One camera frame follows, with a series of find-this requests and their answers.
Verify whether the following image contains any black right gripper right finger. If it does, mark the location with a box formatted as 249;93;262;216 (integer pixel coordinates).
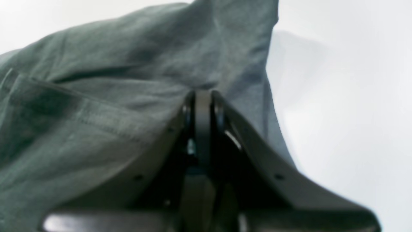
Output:
211;91;381;232

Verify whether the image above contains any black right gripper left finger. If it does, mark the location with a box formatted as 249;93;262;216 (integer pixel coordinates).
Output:
42;92;195;232

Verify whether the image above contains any dark grey T-shirt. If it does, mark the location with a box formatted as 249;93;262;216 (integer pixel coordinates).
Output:
0;0;294;232

